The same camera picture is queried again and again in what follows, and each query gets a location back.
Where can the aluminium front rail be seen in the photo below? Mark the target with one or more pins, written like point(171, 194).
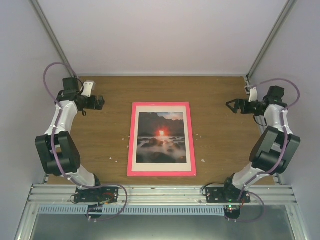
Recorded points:
point(160, 195)

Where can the grey slotted cable duct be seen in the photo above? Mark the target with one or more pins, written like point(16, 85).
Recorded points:
point(148, 210)

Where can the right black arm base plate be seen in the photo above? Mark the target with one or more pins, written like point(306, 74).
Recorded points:
point(215, 193)

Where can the left aluminium corner post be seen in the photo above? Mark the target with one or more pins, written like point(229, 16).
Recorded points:
point(49, 30)

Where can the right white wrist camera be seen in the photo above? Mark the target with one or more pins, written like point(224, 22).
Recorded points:
point(252, 93)

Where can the right aluminium corner post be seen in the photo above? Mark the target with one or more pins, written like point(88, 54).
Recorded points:
point(285, 12)

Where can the white paint flake cluster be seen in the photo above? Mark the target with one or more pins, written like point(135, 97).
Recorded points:
point(128, 146)

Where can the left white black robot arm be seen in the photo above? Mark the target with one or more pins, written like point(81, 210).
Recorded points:
point(57, 151)

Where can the pink wooden picture frame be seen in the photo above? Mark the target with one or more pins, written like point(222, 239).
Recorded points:
point(131, 140)

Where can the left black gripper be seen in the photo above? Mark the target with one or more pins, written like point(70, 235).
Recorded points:
point(99, 105)

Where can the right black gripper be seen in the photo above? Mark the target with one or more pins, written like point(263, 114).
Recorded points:
point(238, 103)

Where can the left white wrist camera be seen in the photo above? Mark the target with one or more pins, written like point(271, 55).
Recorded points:
point(88, 87)

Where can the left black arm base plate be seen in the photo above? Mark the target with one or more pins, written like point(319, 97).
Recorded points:
point(103, 195)

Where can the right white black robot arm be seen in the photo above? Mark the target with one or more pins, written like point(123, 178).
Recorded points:
point(275, 148)

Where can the aluminium corner post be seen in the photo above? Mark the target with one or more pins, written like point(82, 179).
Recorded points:
point(49, 30)
point(285, 12)

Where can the white photo mat board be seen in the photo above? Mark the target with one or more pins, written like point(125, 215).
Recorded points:
point(187, 140)

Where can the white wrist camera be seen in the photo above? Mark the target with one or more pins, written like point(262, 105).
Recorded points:
point(88, 87)
point(252, 93)

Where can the dark landscape photo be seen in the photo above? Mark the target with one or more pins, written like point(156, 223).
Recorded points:
point(161, 138)

